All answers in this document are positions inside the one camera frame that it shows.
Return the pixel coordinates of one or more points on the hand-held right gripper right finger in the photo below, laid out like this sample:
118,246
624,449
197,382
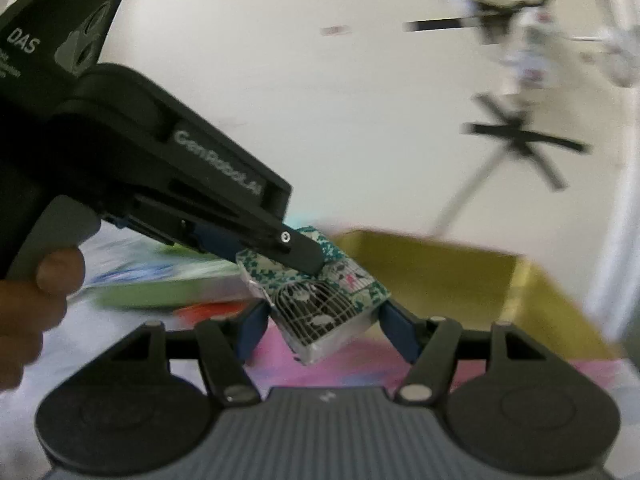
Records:
396,327

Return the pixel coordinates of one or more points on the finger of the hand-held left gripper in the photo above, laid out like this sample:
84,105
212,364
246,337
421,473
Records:
295,250
220,246

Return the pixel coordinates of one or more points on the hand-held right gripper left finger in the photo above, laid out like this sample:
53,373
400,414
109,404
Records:
254,329

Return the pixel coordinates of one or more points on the green floral patterned small box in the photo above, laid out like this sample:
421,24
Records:
320,300

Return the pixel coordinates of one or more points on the pink cardboard box gold inside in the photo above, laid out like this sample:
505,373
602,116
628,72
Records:
450,285

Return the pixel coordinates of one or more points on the person's left hand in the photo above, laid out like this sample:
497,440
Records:
30,325

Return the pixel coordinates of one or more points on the red packet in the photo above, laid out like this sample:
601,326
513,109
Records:
210,312

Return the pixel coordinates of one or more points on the green and white packet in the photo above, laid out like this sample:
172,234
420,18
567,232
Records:
160,285

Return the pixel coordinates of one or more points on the black tape cross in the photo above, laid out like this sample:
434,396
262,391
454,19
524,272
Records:
520,135

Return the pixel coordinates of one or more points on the black tape strip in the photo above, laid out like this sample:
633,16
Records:
440,23

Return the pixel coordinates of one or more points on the white window frame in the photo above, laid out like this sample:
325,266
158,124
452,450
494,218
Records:
617,160

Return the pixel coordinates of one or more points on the white wall socket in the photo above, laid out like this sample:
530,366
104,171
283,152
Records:
525,55

